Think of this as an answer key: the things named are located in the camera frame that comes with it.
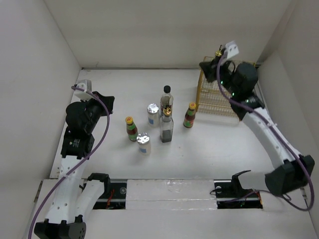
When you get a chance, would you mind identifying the left yellow-cap sauce bottle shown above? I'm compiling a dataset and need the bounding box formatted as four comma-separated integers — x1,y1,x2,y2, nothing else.
125,117,138,141

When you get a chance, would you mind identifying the silver-lid spice jar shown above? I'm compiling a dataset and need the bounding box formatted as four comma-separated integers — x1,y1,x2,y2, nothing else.
147,103,160,127
137,132,151,155

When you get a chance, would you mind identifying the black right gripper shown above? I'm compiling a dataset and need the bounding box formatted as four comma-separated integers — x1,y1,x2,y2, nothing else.
200,55,241,96

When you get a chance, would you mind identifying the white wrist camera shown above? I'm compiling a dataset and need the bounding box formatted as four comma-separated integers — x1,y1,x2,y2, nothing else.
224,41,239,60
74,79,92,101

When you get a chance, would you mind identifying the right yellow-cap sauce bottle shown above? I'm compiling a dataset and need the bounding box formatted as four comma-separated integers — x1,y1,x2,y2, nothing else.
183,102,196,128

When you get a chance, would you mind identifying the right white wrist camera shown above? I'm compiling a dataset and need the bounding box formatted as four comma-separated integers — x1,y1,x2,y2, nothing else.
224,41,239,60

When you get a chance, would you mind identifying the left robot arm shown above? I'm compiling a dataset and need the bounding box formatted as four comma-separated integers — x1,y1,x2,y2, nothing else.
27,90,115,239

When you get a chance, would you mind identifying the rear silver-lid spice jar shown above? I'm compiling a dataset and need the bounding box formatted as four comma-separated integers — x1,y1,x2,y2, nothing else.
147,103,160,127

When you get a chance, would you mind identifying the white foam front board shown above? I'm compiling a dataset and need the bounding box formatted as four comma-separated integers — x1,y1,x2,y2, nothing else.
126,179,217,211

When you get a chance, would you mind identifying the yellow-cap sauce bottle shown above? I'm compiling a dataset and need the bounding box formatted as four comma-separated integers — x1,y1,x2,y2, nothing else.
183,102,196,128
125,117,138,141

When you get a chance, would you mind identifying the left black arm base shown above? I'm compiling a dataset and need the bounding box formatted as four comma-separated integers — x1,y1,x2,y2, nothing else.
79,173,127,210

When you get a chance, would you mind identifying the front silver-lid spice jar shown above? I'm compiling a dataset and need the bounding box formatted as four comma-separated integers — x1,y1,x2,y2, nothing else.
137,132,151,155

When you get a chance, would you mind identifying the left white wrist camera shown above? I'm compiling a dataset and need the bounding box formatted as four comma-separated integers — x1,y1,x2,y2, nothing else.
74,79,92,101

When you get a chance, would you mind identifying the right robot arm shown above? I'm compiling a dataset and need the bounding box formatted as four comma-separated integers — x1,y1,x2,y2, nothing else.
199,56,315,196

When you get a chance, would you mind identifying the clear bottle black cap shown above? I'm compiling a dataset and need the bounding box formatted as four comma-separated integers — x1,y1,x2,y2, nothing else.
160,85,173,118

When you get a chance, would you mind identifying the aluminium side rail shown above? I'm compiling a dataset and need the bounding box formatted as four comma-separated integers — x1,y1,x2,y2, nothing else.
253,64,269,110

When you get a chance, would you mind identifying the clear oil bottle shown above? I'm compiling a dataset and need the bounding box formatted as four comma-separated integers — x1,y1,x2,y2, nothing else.
211,45,225,78

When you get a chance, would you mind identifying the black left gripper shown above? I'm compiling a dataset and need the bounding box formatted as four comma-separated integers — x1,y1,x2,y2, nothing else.
80,91,114,133

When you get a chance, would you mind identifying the dark-filled gold-spout oil bottle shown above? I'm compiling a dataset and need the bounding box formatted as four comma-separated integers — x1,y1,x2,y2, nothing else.
160,107,174,143

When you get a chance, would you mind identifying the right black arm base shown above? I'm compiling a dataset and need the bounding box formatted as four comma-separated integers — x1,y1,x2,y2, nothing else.
210,181,263,209

